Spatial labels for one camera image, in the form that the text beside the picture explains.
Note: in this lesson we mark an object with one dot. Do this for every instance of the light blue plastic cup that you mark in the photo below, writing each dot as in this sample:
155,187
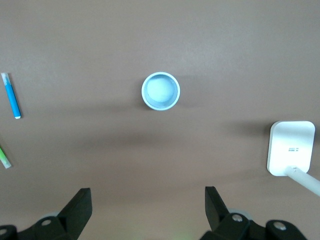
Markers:
161,91

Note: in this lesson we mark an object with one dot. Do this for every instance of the green marker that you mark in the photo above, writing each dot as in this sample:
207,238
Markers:
3,157

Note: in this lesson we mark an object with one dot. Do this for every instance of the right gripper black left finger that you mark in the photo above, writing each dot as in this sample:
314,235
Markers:
67,220

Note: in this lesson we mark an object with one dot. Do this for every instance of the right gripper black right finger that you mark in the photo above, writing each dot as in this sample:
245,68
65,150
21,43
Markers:
225,225

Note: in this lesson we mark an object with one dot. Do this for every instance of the blue marker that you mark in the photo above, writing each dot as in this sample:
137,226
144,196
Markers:
12,97

